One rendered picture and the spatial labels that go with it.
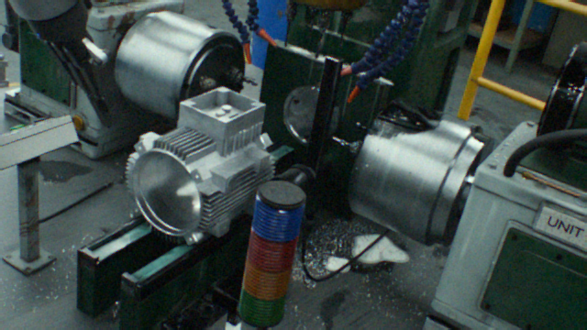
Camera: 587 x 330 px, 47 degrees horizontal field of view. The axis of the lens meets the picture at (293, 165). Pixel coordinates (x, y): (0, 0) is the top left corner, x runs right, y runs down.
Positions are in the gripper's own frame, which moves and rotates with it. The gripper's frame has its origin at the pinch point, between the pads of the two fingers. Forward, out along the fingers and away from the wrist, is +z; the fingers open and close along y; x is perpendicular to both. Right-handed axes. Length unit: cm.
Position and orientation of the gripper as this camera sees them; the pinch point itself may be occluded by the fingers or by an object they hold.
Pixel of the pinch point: (105, 105)
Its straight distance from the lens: 106.8
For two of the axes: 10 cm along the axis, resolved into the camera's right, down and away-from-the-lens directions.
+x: -5.5, 7.1, -4.4
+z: 1.2, 5.9, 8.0
